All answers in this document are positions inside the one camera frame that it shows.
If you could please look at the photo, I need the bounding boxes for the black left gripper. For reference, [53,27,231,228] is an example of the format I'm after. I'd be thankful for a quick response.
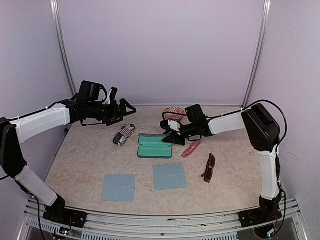
[86,97,137,126]

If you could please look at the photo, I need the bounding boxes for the pink sunglasses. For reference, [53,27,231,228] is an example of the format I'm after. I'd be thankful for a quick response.
[181,139,204,158]

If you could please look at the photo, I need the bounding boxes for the blue-green leather glasses case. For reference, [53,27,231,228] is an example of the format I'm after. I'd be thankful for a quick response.
[137,133,173,159]

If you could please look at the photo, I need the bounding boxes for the blue cleaning cloth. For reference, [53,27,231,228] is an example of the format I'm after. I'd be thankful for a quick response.
[152,162,188,191]
[101,173,136,202]

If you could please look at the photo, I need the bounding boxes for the brown sunglasses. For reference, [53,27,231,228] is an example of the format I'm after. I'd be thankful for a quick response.
[201,153,216,183]

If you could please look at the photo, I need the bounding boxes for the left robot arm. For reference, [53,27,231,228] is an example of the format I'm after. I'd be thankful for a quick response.
[0,80,137,223]

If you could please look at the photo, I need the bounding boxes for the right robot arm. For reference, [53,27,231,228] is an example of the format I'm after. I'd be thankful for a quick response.
[160,100,284,222]

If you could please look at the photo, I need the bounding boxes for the american flag glasses case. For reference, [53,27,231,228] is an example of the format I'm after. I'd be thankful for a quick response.
[112,123,136,147]

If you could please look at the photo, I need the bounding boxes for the red patterned ceramic bowl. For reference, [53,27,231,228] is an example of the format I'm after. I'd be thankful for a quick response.
[163,106,187,121]

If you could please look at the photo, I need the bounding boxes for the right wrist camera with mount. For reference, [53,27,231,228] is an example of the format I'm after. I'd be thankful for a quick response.
[160,119,181,132]

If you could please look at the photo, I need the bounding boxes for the black cable on right wrist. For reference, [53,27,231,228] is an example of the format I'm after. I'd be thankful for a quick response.
[161,109,187,123]

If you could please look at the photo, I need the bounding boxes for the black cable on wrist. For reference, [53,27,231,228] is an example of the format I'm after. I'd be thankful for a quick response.
[96,83,111,103]
[161,109,187,123]

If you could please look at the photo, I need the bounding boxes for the black cable on left wrist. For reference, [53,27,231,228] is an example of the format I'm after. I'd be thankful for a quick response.
[96,83,111,103]

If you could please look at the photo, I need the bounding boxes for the right aluminium frame post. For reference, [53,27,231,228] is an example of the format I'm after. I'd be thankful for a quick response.
[241,0,272,108]

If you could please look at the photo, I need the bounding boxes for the aluminium frame post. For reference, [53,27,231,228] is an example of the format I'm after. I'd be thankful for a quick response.
[49,0,77,96]
[241,0,272,108]

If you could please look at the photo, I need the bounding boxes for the front aluminium rail base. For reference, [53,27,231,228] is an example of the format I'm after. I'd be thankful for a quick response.
[17,197,308,240]

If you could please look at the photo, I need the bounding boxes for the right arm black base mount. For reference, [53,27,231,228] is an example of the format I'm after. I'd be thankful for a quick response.
[238,196,282,228]

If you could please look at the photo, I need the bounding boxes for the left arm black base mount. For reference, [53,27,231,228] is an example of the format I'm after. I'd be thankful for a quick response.
[43,208,87,229]

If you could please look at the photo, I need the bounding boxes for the left aluminium frame post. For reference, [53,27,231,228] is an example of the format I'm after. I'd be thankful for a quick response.
[49,0,77,96]

